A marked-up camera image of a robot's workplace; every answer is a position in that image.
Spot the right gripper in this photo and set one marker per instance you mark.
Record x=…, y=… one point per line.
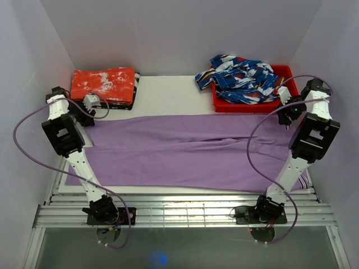
x=284, y=120

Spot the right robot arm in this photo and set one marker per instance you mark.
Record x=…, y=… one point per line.
x=309, y=143

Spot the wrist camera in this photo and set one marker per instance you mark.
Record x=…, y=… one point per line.
x=91, y=100
x=284, y=94

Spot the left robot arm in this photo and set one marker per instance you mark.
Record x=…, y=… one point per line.
x=63, y=134

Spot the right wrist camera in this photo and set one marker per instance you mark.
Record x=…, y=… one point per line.
x=284, y=94

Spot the aluminium frame rail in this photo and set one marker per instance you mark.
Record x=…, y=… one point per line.
x=188, y=211

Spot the blue patterned trousers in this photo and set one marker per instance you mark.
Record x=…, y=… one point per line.
x=240, y=81

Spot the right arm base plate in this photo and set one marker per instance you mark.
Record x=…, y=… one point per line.
x=247, y=215

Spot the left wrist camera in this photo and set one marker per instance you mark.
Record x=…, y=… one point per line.
x=91, y=100

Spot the purple trousers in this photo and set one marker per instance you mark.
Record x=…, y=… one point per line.
x=216, y=151

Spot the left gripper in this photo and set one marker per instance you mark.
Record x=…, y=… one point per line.
x=84, y=120

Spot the red plastic bin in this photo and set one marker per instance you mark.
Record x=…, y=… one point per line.
x=222, y=106

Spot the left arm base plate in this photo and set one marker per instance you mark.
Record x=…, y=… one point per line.
x=122, y=219

